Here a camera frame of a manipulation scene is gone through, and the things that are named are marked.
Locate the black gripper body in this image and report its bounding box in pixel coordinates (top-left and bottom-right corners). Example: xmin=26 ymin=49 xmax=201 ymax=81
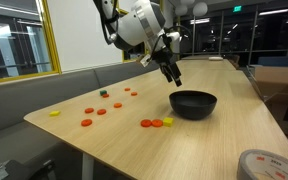
xmin=152 ymin=48 xmax=177 ymax=72

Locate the orange disc mid table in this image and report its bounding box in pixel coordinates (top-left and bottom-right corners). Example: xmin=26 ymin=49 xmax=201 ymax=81
xmin=131 ymin=92 xmax=138 ymax=96

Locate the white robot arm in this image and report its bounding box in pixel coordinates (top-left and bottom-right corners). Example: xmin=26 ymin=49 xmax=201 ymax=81
xmin=93 ymin=0 xmax=182 ymax=86

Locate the black bowl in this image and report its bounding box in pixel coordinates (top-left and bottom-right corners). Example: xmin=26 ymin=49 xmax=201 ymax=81
xmin=169 ymin=90 xmax=217 ymax=120

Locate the yellow square block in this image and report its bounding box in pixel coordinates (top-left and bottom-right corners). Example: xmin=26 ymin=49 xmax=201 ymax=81
xmin=163 ymin=117 xmax=173 ymax=127

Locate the red-orange disc beside block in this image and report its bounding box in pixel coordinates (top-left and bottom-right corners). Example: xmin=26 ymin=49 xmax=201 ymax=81
xmin=141 ymin=119 xmax=152 ymax=127

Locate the large red-orange disc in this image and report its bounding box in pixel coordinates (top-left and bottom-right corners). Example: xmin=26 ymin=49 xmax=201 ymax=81
xmin=114 ymin=103 xmax=122 ymax=108

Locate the green square block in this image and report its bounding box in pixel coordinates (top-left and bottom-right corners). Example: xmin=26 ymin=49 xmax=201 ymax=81
xmin=100 ymin=90 xmax=107 ymax=96

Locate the red-orange disc far edge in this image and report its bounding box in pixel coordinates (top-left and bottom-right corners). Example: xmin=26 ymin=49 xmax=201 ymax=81
xmin=97 ymin=109 xmax=107 ymax=115

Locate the orange disc far corner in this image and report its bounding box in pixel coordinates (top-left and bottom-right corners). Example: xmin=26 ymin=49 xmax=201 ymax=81
xmin=84 ymin=108 xmax=94 ymax=114

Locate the orange disc front left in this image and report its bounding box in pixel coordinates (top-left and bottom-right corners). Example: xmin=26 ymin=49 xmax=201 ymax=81
xmin=81 ymin=119 xmax=93 ymax=127

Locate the cardboard box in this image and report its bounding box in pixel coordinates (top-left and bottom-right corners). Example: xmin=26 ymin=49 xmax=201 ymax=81
xmin=250 ymin=66 xmax=288 ymax=135

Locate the yellow flat block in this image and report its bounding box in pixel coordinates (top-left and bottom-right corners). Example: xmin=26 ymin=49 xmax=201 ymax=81
xmin=49 ymin=111 xmax=61 ymax=117

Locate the grey bench sofa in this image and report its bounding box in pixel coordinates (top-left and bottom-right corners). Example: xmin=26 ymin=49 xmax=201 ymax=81
xmin=0 ymin=62 xmax=158 ymax=180

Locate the grey duct tape roll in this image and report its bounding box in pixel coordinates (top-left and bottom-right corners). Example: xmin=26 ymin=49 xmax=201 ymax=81
xmin=237 ymin=149 xmax=288 ymax=180

